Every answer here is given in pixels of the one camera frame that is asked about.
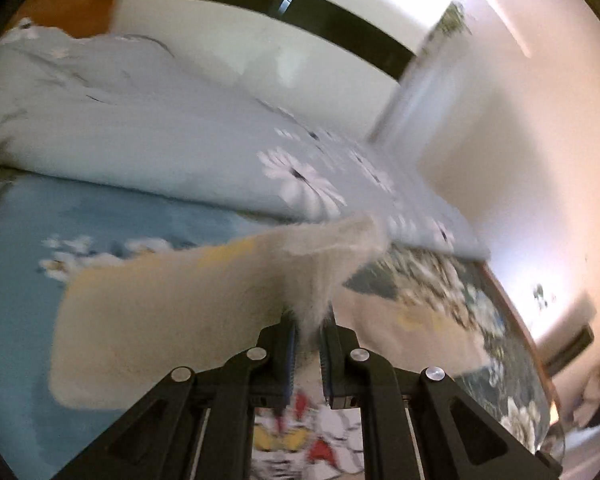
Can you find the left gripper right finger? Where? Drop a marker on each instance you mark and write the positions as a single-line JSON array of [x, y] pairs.
[[419, 425]]

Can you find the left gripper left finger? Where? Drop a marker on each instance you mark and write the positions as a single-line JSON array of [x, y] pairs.
[[196, 425]]

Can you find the pink fuzzy cartoon sweater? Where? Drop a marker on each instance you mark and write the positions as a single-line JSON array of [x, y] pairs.
[[121, 328]]

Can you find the blue floral bed blanket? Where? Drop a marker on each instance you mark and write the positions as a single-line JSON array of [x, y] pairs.
[[52, 228]]

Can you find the grey daisy quilt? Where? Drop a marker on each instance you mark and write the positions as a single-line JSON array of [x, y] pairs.
[[122, 110]]

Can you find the white wardrobe with black stripe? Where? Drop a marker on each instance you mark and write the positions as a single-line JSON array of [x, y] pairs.
[[337, 63]]

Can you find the red wooden headboard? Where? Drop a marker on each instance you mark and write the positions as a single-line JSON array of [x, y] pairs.
[[77, 18]]

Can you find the red wooden bed frame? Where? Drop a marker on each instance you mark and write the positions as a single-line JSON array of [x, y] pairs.
[[517, 326]]

